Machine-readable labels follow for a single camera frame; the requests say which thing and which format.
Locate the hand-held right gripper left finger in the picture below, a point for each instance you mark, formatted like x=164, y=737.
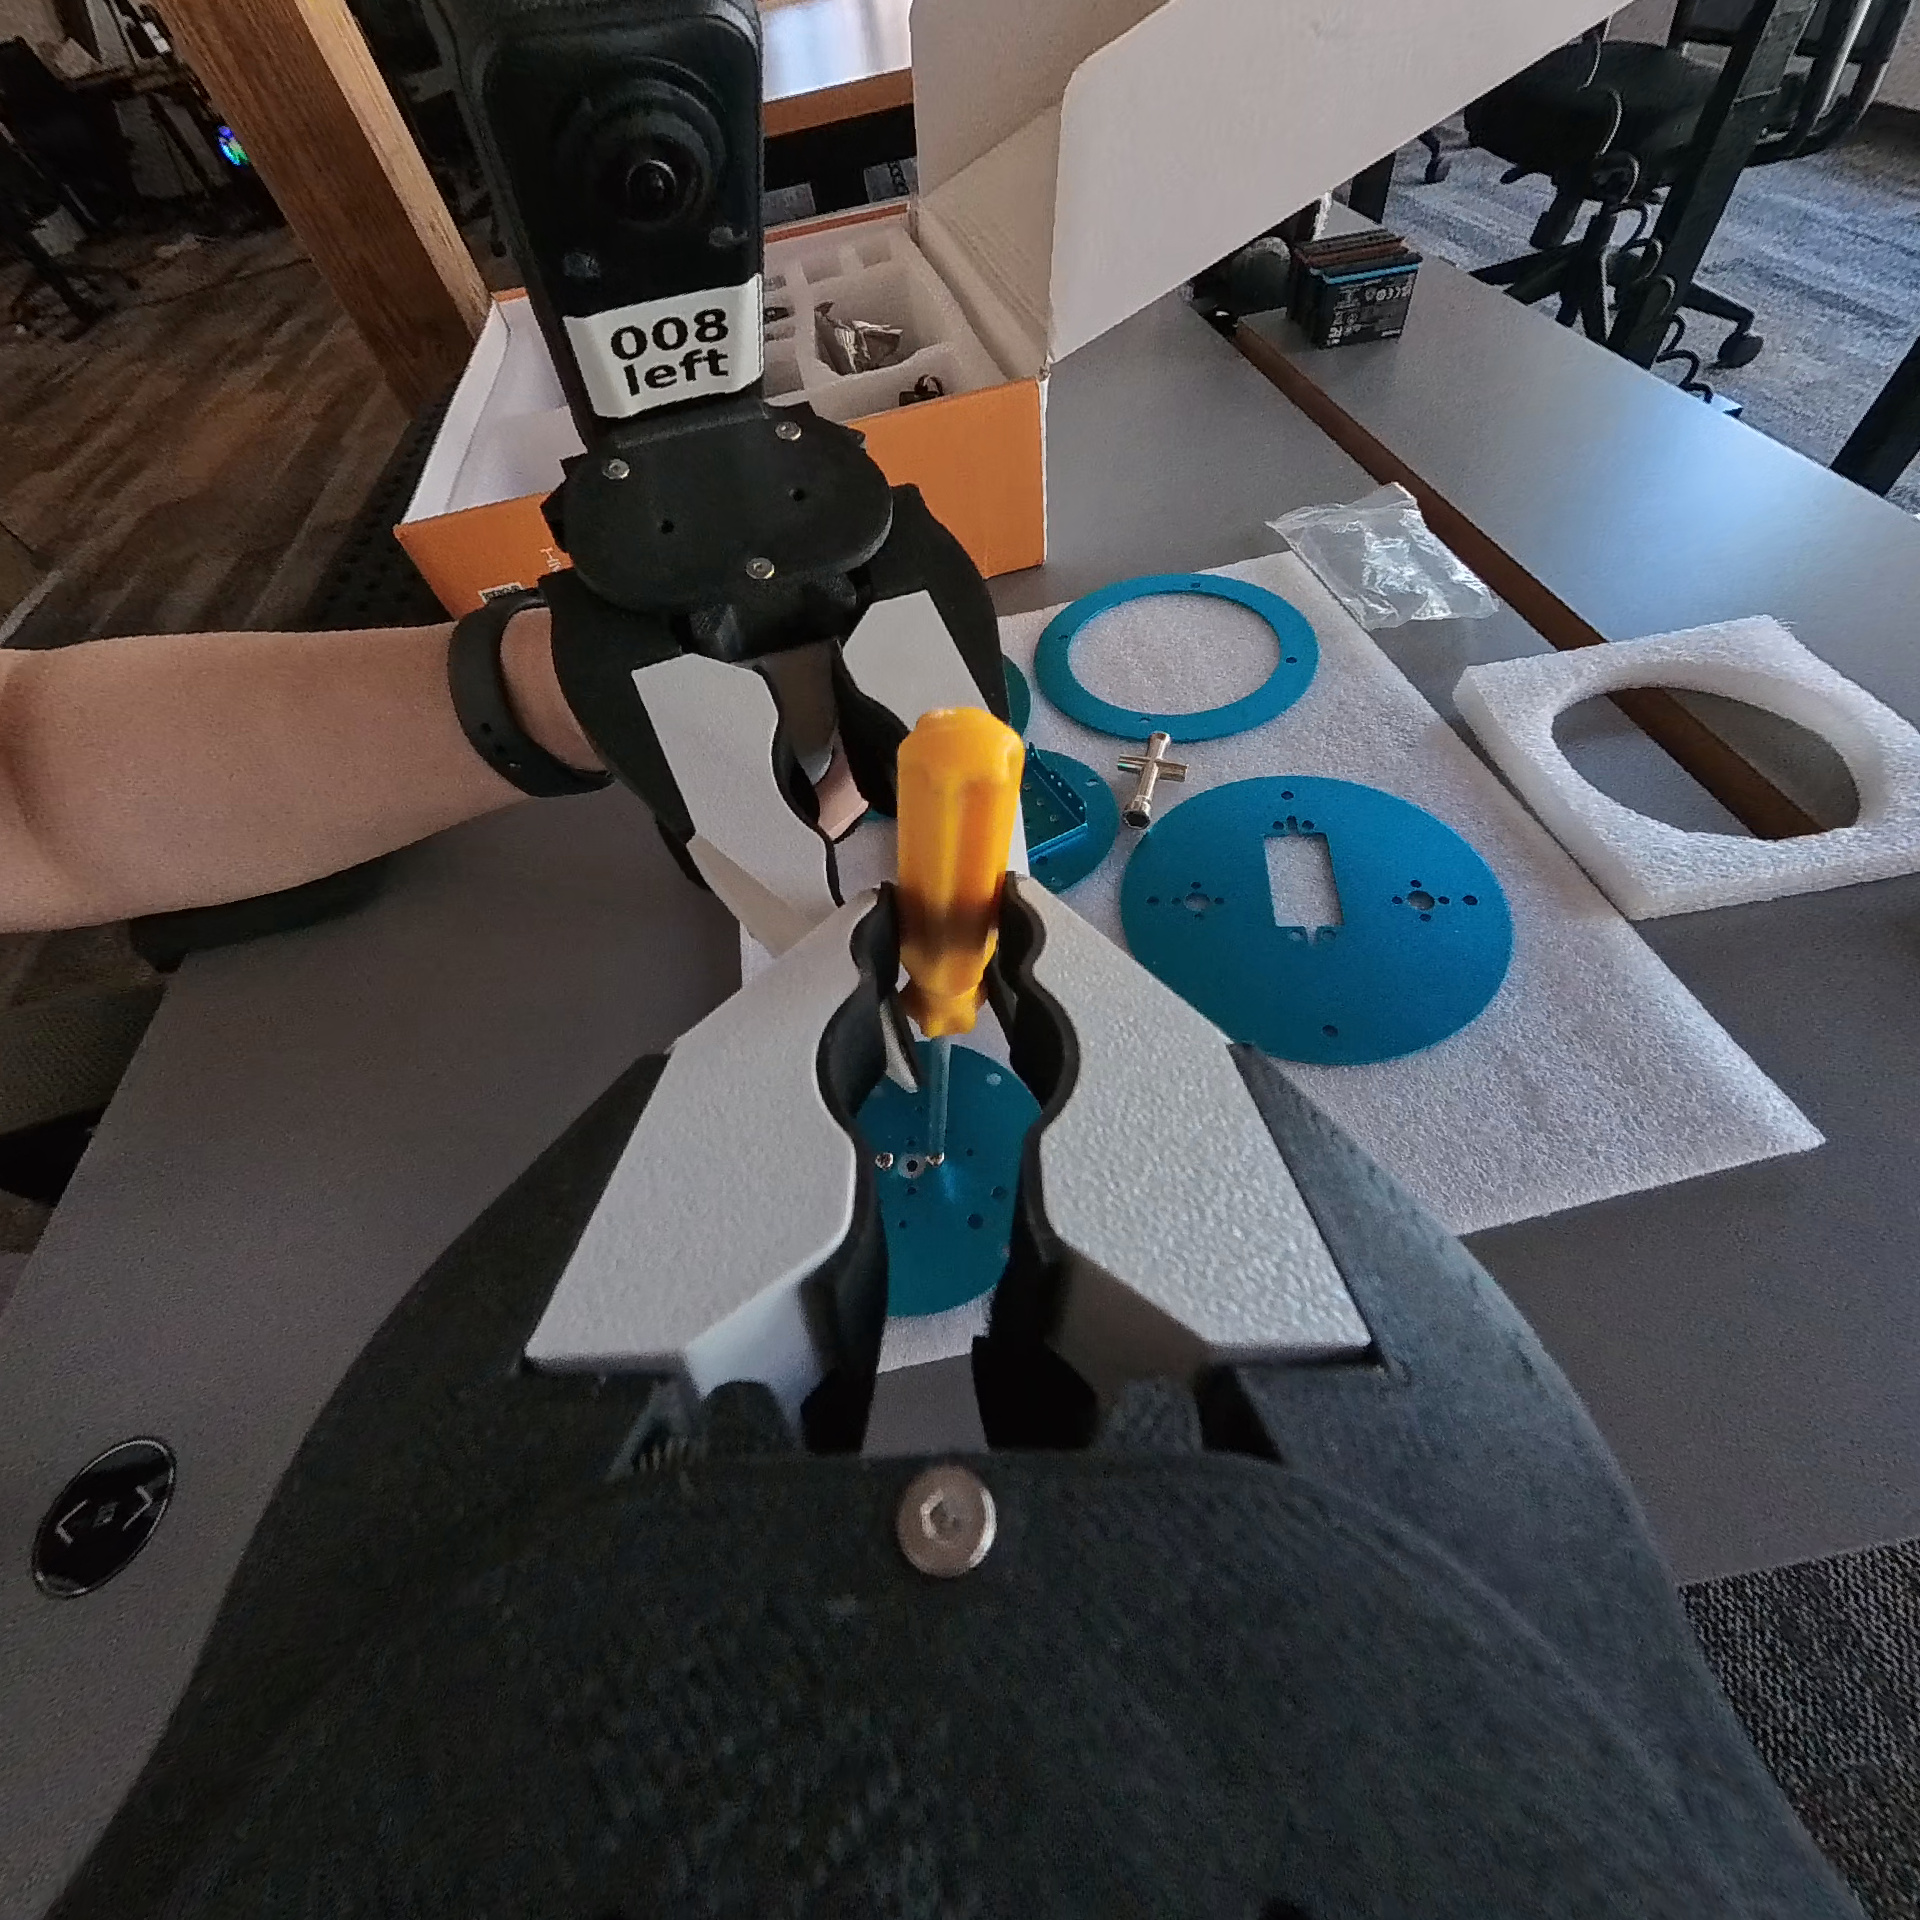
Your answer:
x=707, y=1200

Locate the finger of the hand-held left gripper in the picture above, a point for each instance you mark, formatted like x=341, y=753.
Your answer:
x=902, y=668
x=722, y=767

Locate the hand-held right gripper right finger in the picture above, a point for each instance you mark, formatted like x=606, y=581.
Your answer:
x=1187, y=1200

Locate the small blue round plate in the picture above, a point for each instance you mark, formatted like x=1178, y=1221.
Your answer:
x=947, y=1217

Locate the grey desk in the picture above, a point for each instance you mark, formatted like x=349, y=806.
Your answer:
x=1681, y=480
x=391, y=1142

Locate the round black desk grommet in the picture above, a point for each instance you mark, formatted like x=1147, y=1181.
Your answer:
x=106, y=1517

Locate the person's left hand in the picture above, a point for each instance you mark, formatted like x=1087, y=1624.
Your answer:
x=572, y=698

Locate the orange cardboard box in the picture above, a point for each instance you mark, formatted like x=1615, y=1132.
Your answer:
x=991, y=480

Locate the brown wooden table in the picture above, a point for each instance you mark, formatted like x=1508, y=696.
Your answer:
x=842, y=61

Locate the small metal parts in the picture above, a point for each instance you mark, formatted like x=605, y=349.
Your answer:
x=855, y=340

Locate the metal cross wrench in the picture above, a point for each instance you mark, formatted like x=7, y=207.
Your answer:
x=1155, y=776

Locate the large blue round plate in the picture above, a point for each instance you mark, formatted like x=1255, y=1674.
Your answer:
x=1381, y=961

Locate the wooden pillar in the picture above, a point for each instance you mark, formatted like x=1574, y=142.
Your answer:
x=332, y=181

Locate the white foam sheet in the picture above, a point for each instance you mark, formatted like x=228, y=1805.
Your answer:
x=1622, y=1112

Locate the clear plastic bag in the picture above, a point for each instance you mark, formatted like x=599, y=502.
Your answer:
x=1381, y=557

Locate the black rounded object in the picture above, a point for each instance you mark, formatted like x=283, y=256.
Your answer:
x=1247, y=280

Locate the small black box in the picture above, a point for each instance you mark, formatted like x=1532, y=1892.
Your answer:
x=1356, y=295

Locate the black office chair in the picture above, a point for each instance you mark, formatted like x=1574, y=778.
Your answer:
x=1593, y=122

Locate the blue disc with bracket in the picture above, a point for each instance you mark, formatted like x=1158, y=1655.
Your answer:
x=1066, y=816

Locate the white foam frame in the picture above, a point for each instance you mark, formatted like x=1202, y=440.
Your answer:
x=1532, y=720

